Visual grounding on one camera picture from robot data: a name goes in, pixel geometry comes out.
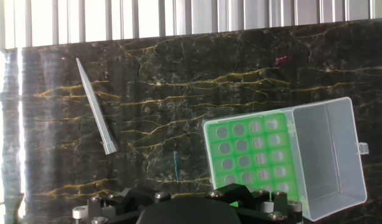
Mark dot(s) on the large translucent pipette tip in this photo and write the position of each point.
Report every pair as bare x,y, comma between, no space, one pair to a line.
96,109

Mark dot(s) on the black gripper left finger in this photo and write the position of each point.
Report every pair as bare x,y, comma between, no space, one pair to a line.
116,205

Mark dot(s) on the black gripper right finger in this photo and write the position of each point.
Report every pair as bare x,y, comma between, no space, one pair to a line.
265,205

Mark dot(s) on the green pipette tip holder box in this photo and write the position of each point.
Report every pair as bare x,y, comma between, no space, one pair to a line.
250,149

